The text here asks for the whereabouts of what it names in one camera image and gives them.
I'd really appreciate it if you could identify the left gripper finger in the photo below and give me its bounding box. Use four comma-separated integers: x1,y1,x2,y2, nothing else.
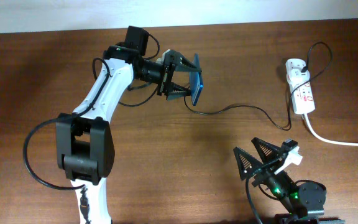
175,53,202,72
165,83,191,100

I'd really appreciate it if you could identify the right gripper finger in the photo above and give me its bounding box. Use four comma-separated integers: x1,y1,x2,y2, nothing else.
233,147,263,180
251,137,282,163

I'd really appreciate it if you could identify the blue Galaxy smartphone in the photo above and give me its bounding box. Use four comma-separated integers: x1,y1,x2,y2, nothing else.
189,54,204,106

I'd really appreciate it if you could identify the black USB charging cable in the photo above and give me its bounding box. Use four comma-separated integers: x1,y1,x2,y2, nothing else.
183,41,333,131

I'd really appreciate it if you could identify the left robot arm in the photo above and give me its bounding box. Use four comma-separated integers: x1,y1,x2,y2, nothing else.
56,26,203,223

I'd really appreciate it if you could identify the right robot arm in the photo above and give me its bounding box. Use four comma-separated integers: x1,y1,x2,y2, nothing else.
233,137,346,223

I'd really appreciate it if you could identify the white charger plug adapter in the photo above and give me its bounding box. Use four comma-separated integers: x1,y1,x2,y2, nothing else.
287,69,310,85

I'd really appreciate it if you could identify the white power extension strip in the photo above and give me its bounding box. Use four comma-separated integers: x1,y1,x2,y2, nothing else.
285,58,315,114

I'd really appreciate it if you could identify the white power strip cord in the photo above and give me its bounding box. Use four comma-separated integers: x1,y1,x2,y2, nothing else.
301,113,358,149

